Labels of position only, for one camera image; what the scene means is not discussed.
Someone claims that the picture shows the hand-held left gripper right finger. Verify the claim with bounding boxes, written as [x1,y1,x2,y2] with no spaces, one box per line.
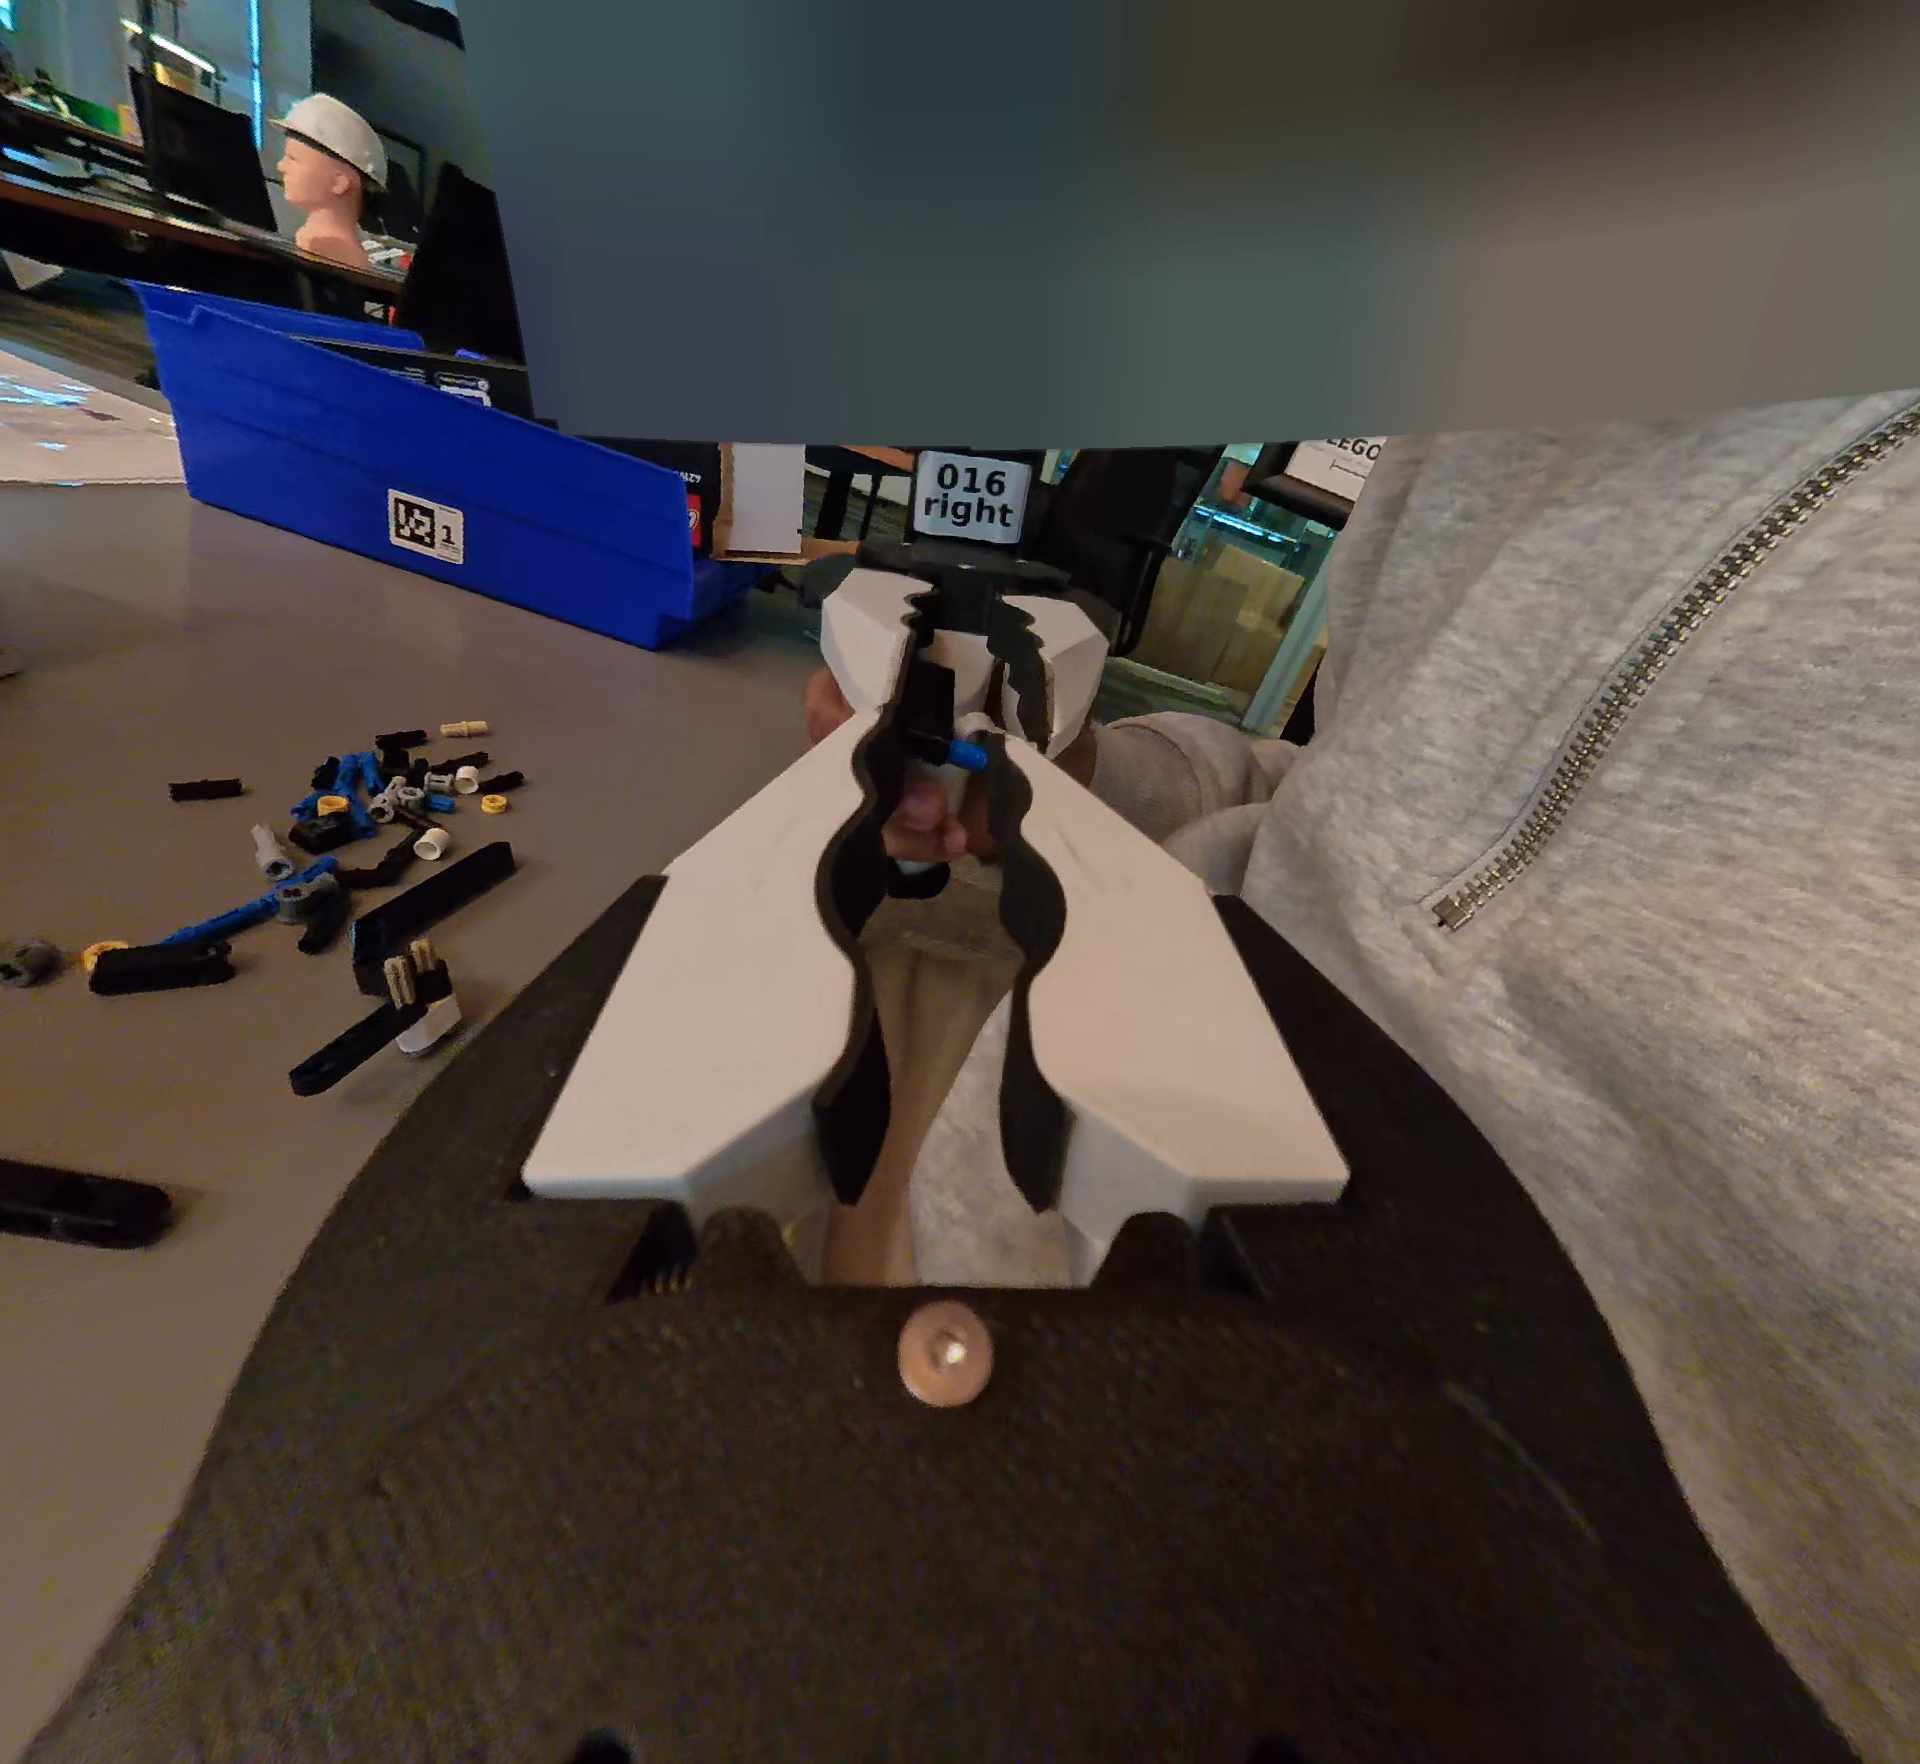
[984,735,1354,1288]

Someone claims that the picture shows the blue storage bin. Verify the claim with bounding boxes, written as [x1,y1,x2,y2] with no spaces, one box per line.
[131,279,779,652]

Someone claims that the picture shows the angled black lego beam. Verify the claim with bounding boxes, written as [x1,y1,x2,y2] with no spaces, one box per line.
[353,842,520,991]

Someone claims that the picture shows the stacked cardboard boxes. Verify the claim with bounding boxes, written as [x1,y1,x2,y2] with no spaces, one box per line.
[1139,547,1332,734]

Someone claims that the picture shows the long black lego beam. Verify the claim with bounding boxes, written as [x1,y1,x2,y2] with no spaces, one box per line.
[0,1157,176,1252]

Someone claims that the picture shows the person's right forearm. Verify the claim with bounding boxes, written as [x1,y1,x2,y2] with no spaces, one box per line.
[1084,711,1322,903]

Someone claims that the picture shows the background desk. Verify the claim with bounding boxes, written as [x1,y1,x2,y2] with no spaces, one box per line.
[0,91,413,298]

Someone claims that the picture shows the blue lego axle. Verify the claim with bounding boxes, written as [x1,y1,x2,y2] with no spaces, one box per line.
[164,855,346,949]

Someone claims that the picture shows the white hard hat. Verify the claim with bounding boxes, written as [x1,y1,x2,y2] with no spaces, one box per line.
[270,91,393,194]

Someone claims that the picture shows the scattered small lego pieces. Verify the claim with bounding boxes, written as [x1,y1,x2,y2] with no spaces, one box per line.
[248,719,531,885]

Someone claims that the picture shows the black office chair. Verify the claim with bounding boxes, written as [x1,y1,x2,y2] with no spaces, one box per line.
[1035,444,1226,628]

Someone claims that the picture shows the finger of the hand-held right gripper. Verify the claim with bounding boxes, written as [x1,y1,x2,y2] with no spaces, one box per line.
[820,568,944,748]
[984,590,1111,762]

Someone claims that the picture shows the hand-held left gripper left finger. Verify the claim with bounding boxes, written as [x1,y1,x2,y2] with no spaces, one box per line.
[520,701,921,1218]

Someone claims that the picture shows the black lego connector yellow end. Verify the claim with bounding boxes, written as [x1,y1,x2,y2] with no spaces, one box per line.
[82,936,236,997]

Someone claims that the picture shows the black monitor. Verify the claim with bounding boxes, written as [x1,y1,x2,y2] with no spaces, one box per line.
[393,159,527,362]
[129,65,279,235]

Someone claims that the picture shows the black white lego assembly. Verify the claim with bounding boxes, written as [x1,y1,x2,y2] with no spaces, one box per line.
[288,940,463,1097]

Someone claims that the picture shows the printed paper sheet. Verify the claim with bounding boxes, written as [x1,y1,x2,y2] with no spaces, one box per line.
[0,346,188,489]

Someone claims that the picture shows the mannequin head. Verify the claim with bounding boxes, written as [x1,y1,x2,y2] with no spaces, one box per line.
[278,138,376,275]

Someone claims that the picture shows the person's right hand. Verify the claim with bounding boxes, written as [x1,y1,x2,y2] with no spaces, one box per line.
[803,668,981,880]

